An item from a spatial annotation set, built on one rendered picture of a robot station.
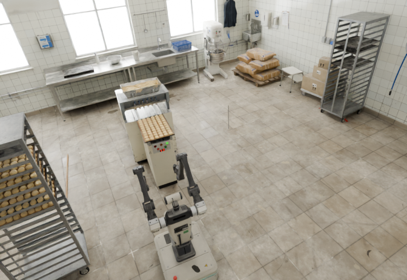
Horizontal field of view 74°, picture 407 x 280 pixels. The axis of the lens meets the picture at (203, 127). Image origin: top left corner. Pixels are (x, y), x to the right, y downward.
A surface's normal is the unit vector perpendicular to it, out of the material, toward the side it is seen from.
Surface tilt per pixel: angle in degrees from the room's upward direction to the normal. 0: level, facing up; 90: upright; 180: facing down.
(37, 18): 90
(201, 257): 0
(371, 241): 0
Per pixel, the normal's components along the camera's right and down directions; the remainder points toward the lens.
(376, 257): -0.07, -0.83
